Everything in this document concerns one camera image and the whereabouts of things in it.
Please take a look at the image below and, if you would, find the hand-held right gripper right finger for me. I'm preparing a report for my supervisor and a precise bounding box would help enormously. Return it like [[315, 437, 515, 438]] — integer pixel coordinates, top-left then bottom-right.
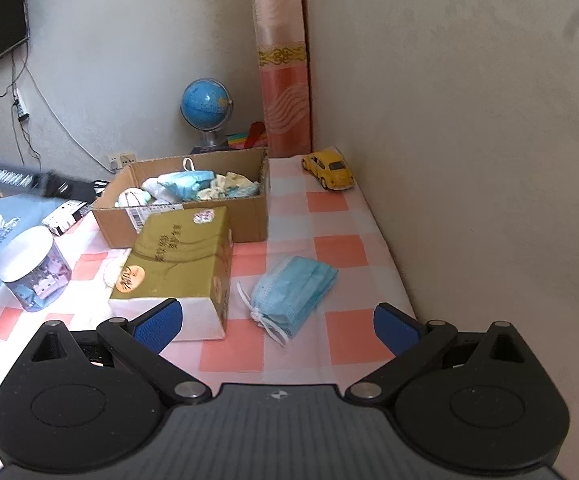
[[345, 303, 525, 407]]

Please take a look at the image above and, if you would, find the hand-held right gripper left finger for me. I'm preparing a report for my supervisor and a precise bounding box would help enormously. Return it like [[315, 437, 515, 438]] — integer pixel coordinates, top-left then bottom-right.
[[29, 298, 213, 407]]

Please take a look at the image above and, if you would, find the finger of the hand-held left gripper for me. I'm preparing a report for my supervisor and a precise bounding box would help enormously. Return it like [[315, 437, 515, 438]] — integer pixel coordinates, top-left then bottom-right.
[[42, 171, 79, 196]]

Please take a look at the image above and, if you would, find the thick blue face mask bundle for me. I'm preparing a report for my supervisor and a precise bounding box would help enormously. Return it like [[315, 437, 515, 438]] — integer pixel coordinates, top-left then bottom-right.
[[237, 255, 339, 347]]

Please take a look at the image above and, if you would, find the small blue face mask bundle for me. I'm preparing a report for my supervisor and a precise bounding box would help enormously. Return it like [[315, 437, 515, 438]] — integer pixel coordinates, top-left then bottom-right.
[[156, 157, 216, 200]]

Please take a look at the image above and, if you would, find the brown cardboard box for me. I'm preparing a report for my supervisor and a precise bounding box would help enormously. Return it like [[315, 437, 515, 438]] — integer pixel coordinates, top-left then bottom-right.
[[91, 147, 271, 250]]

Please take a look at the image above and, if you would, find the blue sachet with teal tassel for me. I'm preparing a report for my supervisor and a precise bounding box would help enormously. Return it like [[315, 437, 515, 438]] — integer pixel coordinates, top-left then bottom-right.
[[196, 179, 261, 200]]

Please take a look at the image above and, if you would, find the black and white carton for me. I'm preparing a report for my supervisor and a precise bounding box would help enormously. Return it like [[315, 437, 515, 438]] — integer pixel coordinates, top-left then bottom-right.
[[42, 179, 107, 237]]

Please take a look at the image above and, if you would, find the gold tissue box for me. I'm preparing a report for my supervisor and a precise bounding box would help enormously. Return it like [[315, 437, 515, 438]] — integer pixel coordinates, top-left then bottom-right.
[[108, 205, 234, 342]]

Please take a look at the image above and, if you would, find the white power strip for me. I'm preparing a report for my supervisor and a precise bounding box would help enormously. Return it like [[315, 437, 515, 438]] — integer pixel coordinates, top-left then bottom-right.
[[12, 87, 30, 122]]

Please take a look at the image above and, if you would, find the white striped cloth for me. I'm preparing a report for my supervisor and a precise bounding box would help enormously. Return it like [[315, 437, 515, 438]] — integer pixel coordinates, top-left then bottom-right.
[[115, 186, 154, 209]]

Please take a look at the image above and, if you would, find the clear jar with white lid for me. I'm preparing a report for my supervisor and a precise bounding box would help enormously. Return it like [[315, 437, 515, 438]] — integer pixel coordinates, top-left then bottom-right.
[[0, 225, 73, 314]]

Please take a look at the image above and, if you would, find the blue desk globe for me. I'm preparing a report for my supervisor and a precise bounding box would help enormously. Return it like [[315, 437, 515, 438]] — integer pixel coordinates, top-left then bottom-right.
[[179, 78, 234, 154]]

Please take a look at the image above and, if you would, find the yellow toy car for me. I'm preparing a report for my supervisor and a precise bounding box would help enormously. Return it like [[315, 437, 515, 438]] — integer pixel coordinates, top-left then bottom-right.
[[301, 148, 357, 191]]

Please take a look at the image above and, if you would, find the rainbow coloured book stack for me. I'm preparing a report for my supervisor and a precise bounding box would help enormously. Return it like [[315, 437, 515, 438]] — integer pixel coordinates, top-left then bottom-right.
[[192, 132, 268, 155]]

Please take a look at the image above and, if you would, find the red paper fan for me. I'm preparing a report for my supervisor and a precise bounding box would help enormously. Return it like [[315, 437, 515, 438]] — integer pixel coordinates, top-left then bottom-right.
[[246, 121, 266, 149]]

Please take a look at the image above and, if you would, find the pink rolled mat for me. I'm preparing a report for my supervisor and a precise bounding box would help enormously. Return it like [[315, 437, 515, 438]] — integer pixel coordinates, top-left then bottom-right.
[[247, 0, 315, 160]]

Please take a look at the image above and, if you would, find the white wall socket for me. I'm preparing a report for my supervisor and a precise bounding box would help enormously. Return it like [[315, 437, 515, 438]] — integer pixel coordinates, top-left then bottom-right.
[[108, 150, 138, 171]]

